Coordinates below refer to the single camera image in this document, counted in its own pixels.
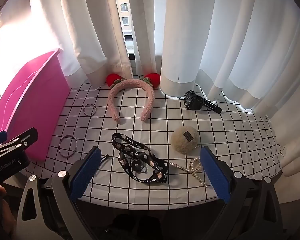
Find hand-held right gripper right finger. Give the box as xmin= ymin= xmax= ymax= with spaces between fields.
xmin=199 ymin=146 xmax=283 ymax=240

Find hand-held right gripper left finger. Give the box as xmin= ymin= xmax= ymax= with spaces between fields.
xmin=16 ymin=147 xmax=102 ymax=240

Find pink plastic bin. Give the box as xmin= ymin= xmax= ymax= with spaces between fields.
xmin=0 ymin=48 xmax=71 ymax=162

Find silver metal bangle set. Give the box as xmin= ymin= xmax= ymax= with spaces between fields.
xmin=83 ymin=104 xmax=97 ymax=117
xmin=58 ymin=134 xmax=78 ymax=158

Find black patterned lanyard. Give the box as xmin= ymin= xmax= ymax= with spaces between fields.
xmin=111 ymin=133 xmax=168 ymax=184

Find black digital wristwatch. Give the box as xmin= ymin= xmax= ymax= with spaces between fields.
xmin=184 ymin=90 xmax=222 ymax=114

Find red toy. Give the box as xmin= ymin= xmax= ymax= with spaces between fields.
xmin=106 ymin=73 xmax=160 ymax=125

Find person's left hand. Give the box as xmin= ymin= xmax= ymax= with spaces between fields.
xmin=0 ymin=184 xmax=13 ymax=220

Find white black-grid tablecloth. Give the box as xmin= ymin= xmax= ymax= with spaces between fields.
xmin=20 ymin=81 xmax=287 ymax=210

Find white sheer curtain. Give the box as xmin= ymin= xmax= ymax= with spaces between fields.
xmin=154 ymin=0 xmax=300 ymax=205
xmin=0 ymin=0 xmax=88 ymax=110

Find cream thick curtain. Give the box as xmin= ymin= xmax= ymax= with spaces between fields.
xmin=126 ymin=0 xmax=164 ymax=77
xmin=57 ymin=0 xmax=134 ymax=88

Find building outside window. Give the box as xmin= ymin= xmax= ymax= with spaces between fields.
xmin=115 ymin=0 xmax=134 ymax=53

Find thin black hair tie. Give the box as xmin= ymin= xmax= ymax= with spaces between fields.
xmin=96 ymin=154 xmax=110 ymax=167

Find pearl necklace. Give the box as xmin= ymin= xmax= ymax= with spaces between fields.
xmin=169 ymin=157 xmax=208 ymax=188

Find beige fluffy pom-pom keychain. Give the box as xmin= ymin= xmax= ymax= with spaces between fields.
xmin=171 ymin=126 xmax=202 ymax=153

